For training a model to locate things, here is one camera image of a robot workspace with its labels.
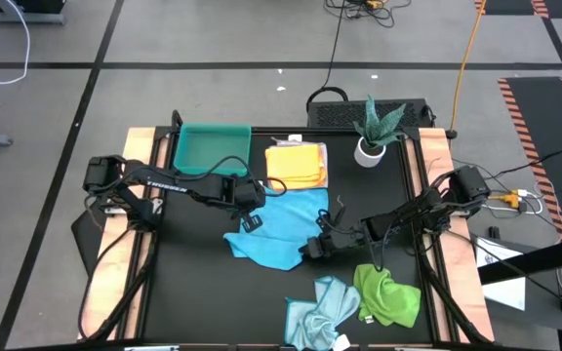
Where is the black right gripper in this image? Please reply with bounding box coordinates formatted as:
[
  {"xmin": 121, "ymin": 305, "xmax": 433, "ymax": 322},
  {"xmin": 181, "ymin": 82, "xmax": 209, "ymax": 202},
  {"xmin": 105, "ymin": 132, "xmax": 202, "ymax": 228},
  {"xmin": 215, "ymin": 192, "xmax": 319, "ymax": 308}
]
[{"xmin": 299, "ymin": 208, "xmax": 366, "ymax": 260}]

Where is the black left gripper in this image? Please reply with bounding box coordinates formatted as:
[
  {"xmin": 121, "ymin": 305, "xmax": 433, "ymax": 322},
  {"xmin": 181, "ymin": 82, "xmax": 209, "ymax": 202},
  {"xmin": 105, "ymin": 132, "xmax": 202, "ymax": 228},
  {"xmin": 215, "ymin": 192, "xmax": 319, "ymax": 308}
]
[{"xmin": 231, "ymin": 177, "xmax": 267, "ymax": 234}]

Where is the bright blue microfiber towel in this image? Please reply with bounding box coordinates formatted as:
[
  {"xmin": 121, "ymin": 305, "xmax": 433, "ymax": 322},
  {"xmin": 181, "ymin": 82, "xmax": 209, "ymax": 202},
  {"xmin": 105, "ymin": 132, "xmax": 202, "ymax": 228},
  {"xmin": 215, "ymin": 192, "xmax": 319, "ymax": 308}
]
[{"xmin": 222, "ymin": 187, "xmax": 331, "ymax": 272}]

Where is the orange microfiber towel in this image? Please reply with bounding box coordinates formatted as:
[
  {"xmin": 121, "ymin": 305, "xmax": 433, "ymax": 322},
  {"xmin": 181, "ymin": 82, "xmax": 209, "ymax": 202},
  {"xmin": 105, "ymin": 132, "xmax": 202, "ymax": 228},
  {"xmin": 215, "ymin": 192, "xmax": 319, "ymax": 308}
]
[{"xmin": 264, "ymin": 142, "xmax": 329, "ymax": 191}]

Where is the grey waffle microfiber towel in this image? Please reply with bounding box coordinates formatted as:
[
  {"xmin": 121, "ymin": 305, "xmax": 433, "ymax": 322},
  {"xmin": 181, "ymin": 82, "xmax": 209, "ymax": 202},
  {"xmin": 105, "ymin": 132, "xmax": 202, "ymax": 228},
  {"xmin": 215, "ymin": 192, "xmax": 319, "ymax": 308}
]
[{"xmin": 270, "ymin": 138, "xmax": 330, "ymax": 189}]

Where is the light blue teal-edged towel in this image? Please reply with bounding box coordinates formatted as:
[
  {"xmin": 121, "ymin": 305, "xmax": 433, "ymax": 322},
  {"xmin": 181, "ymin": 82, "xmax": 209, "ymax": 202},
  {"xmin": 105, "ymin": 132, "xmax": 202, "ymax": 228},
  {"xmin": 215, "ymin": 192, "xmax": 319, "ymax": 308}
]
[{"xmin": 283, "ymin": 275, "xmax": 362, "ymax": 351}]

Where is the green microfiber towel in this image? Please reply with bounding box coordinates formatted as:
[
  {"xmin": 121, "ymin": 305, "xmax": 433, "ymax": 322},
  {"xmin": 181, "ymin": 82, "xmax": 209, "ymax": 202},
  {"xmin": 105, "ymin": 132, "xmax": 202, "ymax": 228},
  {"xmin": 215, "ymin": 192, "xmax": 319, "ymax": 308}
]
[{"xmin": 352, "ymin": 263, "xmax": 422, "ymax": 329}]

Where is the teal plastic tray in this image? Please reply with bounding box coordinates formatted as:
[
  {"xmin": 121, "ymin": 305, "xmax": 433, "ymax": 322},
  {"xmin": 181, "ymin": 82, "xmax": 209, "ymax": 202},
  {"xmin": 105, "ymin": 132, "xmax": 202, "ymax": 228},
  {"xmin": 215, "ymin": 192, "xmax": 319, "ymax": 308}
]
[{"xmin": 173, "ymin": 122, "xmax": 253, "ymax": 176}]

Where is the green plant in white pot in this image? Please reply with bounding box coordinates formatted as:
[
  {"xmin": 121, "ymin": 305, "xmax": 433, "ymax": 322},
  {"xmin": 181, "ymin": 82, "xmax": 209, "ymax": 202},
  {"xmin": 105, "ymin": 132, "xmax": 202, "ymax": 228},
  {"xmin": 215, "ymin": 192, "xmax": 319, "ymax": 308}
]
[{"xmin": 352, "ymin": 95, "xmax": 408, "ymax": 170}]

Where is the black perforated computer case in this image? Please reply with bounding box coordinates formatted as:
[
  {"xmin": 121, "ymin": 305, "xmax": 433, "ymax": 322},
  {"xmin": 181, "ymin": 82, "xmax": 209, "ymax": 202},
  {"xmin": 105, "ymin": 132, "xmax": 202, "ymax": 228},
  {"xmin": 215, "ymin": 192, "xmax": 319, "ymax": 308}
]
[{"xmin": 307, "ymin": 98, "xmax": 433, "ymax": 129}]

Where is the wooden side board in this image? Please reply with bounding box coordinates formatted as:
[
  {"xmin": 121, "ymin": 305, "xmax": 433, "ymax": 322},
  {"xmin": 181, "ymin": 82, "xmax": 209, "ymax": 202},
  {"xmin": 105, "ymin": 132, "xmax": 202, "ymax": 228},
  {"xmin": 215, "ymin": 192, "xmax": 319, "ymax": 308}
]
[
  {"xmin": 79, "ymin": 127, "xmax": 168, "ymax": 341},
  {"xmin": 417, "ymin": 127, "xmax": 496, "ymax": 342}
]

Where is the black flat panel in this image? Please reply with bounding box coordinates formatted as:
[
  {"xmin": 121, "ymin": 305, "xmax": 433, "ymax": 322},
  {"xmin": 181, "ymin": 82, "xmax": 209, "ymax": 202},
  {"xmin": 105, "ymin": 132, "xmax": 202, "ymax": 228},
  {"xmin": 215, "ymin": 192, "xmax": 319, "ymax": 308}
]
[{"xmin": 69, "ymin": 204, "xmax": 114, "ymax": 278}]

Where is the white paper sheet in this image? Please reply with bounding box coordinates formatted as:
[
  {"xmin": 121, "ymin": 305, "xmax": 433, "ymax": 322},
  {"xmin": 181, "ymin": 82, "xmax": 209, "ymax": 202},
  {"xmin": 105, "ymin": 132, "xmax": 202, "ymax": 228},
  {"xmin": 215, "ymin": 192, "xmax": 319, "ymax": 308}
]
[{"xmin": 474, "ymin": 235, "xmax": 528, "ymax": 312}]

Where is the large hazard-striped floor mat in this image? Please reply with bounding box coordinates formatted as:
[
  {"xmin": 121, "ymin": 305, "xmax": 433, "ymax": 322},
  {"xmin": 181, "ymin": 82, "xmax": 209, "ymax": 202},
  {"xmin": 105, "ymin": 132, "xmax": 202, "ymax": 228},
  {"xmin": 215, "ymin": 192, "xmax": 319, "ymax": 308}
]
[{"xmin": 498, "ymin": 76, "xmax": 562, "ymax": 241}]

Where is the grey desk foot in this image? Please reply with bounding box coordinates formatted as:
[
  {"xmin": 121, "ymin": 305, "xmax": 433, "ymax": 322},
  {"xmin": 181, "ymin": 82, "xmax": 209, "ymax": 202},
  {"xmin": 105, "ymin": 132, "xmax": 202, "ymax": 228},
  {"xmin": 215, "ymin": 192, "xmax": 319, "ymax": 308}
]
[{"xmin": 0, "ymin": 0, "xmax": 67, "ymax": 26}]

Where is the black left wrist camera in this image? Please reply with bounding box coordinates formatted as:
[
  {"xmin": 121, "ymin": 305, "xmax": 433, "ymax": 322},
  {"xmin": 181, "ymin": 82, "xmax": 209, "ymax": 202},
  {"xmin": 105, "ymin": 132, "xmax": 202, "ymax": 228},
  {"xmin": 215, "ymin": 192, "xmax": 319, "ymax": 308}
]
[{"xmin": 220, "ymin": 175, "xmax": 241, "ymax": 206}]

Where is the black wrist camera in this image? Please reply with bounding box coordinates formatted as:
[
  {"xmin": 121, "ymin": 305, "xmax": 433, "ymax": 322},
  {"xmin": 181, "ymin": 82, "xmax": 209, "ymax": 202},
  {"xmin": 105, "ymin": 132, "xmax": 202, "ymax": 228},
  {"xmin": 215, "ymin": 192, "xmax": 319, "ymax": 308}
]
[
  {"xmin": 220, "ymin": 175, "xmax": 241, "ymax": 206},
  {"xmin": 360, "ymin": 214, "xmax": 395, "ymax": 244}
]

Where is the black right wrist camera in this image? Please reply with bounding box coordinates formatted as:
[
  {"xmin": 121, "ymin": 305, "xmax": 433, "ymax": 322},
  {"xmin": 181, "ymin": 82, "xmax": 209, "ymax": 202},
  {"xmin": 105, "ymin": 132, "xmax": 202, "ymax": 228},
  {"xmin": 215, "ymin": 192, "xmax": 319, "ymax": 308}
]
[{"xmin": 360, "ymin": 214, "xmax": 395, "ymax": 244}]

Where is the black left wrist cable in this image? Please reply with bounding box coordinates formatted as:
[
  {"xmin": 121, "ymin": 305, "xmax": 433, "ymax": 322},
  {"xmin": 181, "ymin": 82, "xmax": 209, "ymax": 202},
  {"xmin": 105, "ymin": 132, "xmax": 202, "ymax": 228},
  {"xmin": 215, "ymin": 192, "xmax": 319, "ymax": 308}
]
[{"xmin": 163, "ymin": 154, "xmax": 288, "ymax": 199}]

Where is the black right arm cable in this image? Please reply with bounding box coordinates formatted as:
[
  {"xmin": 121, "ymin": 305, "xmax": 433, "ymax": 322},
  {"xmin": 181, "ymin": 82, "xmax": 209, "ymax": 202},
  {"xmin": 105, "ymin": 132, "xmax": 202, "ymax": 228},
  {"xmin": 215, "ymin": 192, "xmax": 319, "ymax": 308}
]
[{"xmin": 413, "ymin": 233, "xmax": 495, "ymax": 346}]

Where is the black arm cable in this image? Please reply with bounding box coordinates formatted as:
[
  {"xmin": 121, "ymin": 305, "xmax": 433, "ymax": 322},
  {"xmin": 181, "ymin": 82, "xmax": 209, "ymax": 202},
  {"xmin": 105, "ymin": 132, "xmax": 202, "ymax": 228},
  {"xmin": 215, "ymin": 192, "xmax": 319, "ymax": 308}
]
[
  {"xmin": 76, "ymin": 226, "xmax": 163, "ymax": 342},
  {"xmin": 413, "ymin": 233, "xmax": 495, "ymax": 346}
]

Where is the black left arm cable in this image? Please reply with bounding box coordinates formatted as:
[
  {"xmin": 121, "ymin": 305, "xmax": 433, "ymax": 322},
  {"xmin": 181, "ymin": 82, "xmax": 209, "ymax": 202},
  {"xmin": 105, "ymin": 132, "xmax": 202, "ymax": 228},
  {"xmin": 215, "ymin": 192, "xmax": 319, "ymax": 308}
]
[{"xmin": 76, "ymin": 226, "xmax": 163, "ymax": 342}]

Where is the black hanging cable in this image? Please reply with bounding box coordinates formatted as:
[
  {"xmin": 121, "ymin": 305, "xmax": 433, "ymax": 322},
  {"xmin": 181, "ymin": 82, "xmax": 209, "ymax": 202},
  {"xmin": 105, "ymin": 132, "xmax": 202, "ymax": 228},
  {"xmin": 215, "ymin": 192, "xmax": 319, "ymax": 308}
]
[{"xmin": 304, "ymin": 0, "xmax": 351, "ymax": 114}]

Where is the yellow hanging cable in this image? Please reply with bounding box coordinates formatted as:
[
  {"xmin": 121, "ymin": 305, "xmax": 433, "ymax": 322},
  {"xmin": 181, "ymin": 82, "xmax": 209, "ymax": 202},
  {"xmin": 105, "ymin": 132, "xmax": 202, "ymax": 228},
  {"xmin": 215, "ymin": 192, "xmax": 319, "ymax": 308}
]
[{"xmin": 448, "ymin": 0, "xmax": 488, "ymax": 141}]

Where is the tangled black cable bundle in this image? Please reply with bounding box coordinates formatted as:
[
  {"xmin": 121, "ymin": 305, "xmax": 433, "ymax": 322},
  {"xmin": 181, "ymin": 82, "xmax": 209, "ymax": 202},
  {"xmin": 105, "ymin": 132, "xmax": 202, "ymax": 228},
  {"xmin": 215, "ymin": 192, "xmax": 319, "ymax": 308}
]
[{"xmin": 323, "ymin": 0, "xmax": 413, "ymax": 29}]

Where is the white floor cable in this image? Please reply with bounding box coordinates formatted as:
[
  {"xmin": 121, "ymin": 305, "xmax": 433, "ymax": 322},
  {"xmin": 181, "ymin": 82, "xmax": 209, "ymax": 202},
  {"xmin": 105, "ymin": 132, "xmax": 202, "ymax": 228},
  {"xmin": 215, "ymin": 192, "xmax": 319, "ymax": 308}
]
[{"xmin": 0, "ymin": 0, "xmax": 31, "ymax": 87}]

